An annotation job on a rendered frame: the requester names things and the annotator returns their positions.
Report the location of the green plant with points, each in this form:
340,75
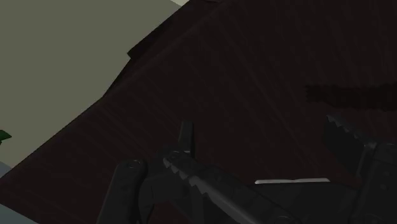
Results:
4,136

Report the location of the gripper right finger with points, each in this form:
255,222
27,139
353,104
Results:
347,145

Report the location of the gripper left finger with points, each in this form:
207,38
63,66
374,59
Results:
198,176

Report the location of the dark brown wooden table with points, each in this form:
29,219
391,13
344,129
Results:
235,77

